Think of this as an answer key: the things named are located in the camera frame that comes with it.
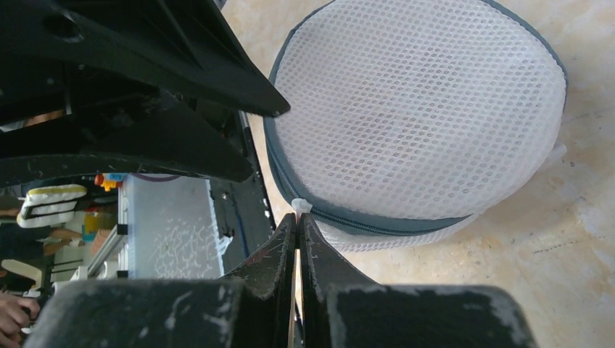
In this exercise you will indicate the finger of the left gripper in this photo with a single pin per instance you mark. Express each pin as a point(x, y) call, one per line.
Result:
point(170, 140)
point(181, 46)

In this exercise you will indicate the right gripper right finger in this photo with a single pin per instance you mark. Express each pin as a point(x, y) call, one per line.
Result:
point(343, 307)

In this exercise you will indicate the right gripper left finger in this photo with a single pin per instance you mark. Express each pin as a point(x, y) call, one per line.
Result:
point(250, 306)

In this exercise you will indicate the person hand in background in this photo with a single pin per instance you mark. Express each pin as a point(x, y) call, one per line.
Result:
point(16, 313)

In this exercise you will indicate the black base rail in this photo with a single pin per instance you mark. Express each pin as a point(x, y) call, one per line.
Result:
point(242, 209)

